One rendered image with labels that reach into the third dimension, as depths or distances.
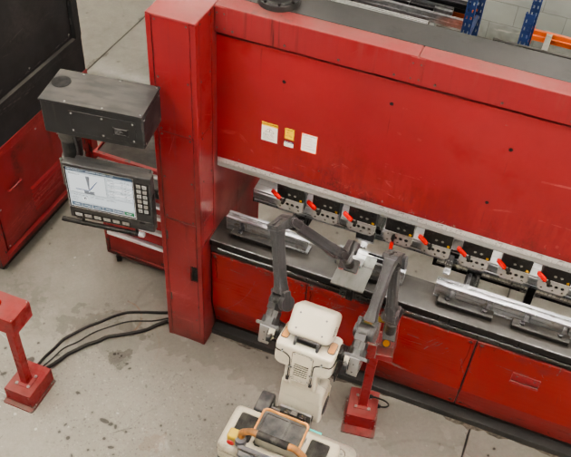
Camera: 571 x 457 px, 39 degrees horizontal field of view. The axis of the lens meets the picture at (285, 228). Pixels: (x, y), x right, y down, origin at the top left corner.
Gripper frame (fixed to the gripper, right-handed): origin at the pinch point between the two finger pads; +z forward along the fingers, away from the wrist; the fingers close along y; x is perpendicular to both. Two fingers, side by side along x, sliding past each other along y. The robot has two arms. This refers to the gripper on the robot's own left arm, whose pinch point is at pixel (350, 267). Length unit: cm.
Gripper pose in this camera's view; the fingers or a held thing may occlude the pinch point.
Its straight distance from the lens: 420.9
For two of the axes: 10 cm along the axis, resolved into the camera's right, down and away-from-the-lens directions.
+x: -3.5, 9.1, -2.2
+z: 1.5, 2.9, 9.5
